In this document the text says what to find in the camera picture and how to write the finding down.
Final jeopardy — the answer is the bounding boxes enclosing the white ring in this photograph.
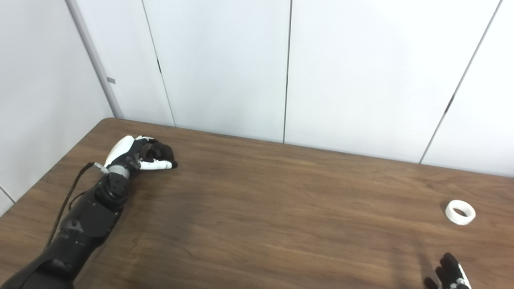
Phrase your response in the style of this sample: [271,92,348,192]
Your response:
[445,199,477,226]

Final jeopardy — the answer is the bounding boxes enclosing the grey wall corner post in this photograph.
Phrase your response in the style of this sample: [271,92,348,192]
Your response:
[65,0,124,119]

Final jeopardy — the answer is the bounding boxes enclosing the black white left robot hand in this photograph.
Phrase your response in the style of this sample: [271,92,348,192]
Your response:
[104,135,178,174]

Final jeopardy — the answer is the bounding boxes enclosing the round black part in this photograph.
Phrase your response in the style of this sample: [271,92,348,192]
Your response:
[140,140,175,162]

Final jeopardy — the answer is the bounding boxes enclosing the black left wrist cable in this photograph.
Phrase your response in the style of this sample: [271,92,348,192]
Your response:
[44,162,109,247]

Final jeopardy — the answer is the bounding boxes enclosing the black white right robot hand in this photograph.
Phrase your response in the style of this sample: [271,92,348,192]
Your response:
[424,252,472,289]

